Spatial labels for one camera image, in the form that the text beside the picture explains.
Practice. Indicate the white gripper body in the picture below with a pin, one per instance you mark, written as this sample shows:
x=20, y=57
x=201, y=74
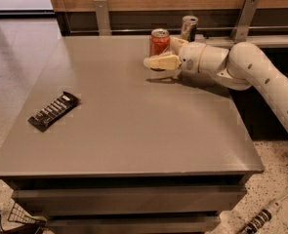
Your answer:
x=189, y=57

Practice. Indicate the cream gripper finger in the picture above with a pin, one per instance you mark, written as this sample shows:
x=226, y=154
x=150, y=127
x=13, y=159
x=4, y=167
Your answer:
x=170, y=62
x=176, y=43

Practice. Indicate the red coke can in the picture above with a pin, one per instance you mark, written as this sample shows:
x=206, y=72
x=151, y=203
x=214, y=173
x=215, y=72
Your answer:
x=159, y=41

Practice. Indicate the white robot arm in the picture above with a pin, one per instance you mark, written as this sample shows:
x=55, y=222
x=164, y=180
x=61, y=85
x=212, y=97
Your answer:
x=242, y=66

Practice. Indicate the silver energy drink can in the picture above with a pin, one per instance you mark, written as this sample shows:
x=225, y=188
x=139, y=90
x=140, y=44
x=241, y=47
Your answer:
x=189, y=28

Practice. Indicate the black rxbar chocolate bar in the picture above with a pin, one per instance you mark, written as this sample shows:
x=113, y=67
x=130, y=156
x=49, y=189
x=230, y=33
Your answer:
x=54, y=111

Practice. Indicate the upper grey drawer front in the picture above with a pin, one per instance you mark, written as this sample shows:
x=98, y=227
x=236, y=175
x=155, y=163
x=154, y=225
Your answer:
x=130, y=200

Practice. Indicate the grey drawer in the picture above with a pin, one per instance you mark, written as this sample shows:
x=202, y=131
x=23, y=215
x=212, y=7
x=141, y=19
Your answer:
x=130, y=200
x=145, y=225

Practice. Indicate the lower grey drawer front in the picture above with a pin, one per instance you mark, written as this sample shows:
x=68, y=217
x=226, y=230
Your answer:
x=145, y=225

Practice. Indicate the right metal wall bracket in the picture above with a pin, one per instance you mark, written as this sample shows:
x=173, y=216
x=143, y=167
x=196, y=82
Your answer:
x=241, y=29

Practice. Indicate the metal wall bracket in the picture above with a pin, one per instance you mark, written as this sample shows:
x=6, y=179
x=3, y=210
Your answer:
x=102, y=15
x=241, y=29

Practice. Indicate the left metal wall bracket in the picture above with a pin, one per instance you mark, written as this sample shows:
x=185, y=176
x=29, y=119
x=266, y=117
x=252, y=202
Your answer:
x=102, y=15

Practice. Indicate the black wire mesh basket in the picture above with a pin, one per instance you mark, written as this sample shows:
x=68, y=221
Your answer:
x=19, y=215

